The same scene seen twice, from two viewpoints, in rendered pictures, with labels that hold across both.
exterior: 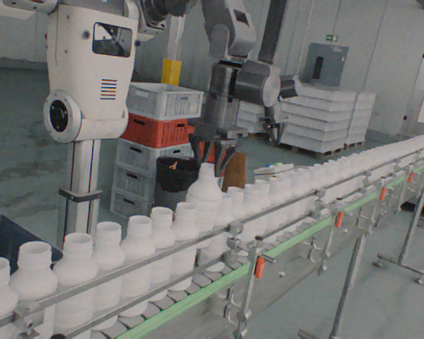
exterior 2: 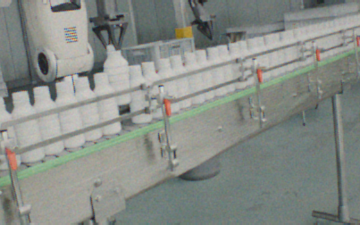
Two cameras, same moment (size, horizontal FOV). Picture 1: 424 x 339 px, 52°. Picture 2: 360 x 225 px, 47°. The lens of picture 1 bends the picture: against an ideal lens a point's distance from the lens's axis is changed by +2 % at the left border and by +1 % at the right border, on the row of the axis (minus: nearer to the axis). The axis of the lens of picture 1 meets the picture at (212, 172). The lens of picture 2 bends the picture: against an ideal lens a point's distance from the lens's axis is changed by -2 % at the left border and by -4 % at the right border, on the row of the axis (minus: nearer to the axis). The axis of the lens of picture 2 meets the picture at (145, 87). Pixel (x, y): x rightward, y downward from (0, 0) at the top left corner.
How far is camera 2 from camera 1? 51 cm
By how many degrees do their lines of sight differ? 17
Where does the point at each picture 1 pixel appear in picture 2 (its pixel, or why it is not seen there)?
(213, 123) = (102, 13)
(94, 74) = (57, 26)
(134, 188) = not seen: hidden behind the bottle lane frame
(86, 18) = not seen: outside the picture
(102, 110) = (70, 50)
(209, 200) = (115, 66)
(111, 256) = (44, 104)
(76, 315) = (28, 137)
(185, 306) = (115, 141)
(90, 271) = (29, 110)
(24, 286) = not seen: outside the picture
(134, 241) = (61, 95)
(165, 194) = not seen: hidden behind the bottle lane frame
